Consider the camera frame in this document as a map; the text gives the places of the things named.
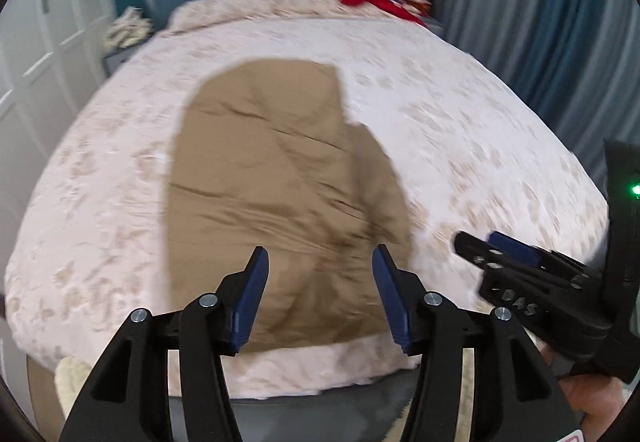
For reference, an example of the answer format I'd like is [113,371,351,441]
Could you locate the tan quilted coat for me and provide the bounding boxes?
[165,58,414,354]

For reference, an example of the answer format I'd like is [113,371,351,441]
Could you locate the white wardrobe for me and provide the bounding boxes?
[0,0,117,243]

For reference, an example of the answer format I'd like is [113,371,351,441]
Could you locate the person's right hand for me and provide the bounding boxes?
[537,342,627,419]

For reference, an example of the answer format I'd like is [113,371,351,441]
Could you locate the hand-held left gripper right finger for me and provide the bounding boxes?
[372,244,583,442]

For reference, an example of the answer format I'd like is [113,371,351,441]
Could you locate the grey blue curtain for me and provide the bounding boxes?
[432,0,640,159]

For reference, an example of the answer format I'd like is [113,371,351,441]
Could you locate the floral pillow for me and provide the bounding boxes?
[279,0,401,19]
[167,0,287,34]

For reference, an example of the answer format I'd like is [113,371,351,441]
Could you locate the blue nightstand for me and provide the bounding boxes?
[102,42,151,79]

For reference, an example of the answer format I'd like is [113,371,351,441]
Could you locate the white floral bedspread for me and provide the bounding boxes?
[2,14,614,399]

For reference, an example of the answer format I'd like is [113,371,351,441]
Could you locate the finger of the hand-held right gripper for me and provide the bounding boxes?
[452,231,614,366]
[487,230,604,279]

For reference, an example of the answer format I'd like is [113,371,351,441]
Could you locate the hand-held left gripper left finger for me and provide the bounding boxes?
[59,246,271,442]

